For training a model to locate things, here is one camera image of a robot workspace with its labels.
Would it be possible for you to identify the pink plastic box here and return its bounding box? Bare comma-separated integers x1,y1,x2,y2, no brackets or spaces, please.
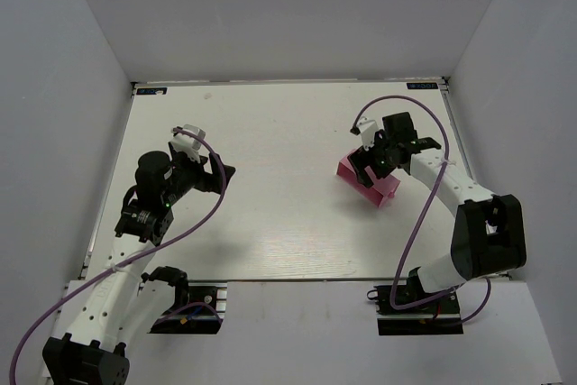
336,157,400,208

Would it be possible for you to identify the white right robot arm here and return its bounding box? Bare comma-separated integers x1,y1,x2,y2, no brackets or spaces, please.
348,112,527,308

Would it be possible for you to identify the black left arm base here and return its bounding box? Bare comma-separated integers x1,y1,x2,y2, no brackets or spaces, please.
139,266,228,335

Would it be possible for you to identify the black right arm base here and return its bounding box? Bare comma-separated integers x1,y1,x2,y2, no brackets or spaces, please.
366,284,463,336

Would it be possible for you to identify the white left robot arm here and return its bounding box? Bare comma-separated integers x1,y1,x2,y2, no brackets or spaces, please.
42,142,236,384

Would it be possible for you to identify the blue table logo sticker right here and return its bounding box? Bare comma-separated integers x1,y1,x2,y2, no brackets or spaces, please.
407,82,438,90

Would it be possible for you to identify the blue table logo sticker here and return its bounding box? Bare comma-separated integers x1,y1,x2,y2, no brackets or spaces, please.
407,82,438,90
136,87,168,96

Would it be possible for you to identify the blue table logo sticker left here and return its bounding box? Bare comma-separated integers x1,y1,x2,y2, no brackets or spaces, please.
136,87,168,96

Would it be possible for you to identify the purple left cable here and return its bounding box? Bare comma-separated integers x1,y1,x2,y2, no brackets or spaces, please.
8,130,227,385

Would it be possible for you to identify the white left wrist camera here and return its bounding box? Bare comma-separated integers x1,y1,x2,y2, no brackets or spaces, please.
169,124,206,163

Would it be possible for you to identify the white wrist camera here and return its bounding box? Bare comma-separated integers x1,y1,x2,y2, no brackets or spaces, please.
350,116,379,151
169,124,206,163

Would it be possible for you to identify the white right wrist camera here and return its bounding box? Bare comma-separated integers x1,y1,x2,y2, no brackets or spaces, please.
350,116,379,151

